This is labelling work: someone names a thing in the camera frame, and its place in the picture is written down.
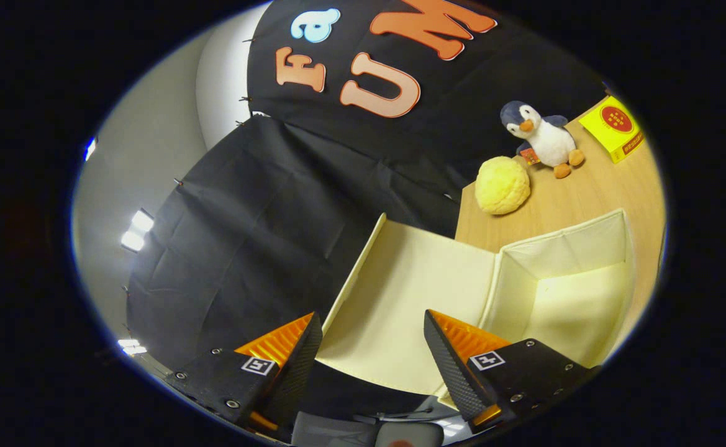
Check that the penguin plush toy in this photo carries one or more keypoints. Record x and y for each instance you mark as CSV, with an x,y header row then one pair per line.
x,y
549,143

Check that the yellow round plush toy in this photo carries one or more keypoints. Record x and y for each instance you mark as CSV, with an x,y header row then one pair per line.
x,y
502,186

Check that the ceiling light panel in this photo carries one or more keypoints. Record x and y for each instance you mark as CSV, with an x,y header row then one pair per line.
x,y
131,346
137,230

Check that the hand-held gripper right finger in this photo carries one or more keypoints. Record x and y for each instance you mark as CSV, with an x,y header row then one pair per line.
x,y
453,366

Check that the beige fabric storage box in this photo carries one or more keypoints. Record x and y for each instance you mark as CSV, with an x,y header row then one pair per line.
x,y
400,298

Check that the yellow book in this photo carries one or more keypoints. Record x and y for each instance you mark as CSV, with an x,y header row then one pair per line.
x,y
614,121

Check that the black backdrop cloth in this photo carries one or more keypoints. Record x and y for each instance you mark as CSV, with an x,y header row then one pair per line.
x,y
263,236

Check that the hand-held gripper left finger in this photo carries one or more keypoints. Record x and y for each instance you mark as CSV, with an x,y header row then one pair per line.
x,y
294,372

